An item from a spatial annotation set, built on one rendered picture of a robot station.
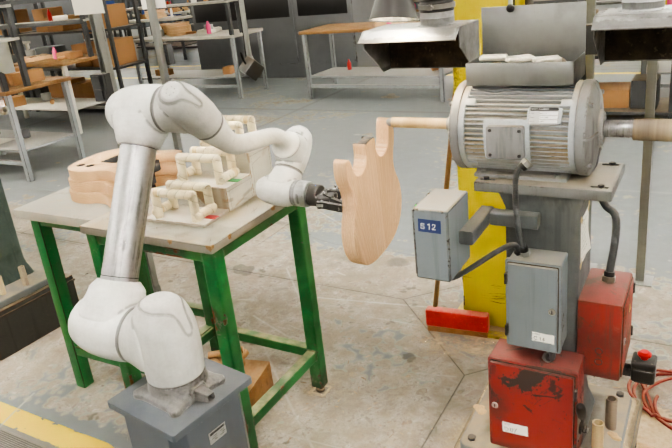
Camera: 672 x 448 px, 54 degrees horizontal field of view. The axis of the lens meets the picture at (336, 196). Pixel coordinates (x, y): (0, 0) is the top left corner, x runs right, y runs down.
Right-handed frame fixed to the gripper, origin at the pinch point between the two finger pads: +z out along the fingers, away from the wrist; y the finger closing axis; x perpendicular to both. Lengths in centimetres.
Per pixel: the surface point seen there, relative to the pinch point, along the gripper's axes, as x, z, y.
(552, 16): 53, 54, -18
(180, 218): -5, -64, 18
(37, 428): -98, -142, 56
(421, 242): 6.4, 31.9, 29.0
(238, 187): -2, -53, -2
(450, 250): 4.8, 39.5, 28.3
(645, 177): -58, 69, -157
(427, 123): 25.1, 21.0, -6.6
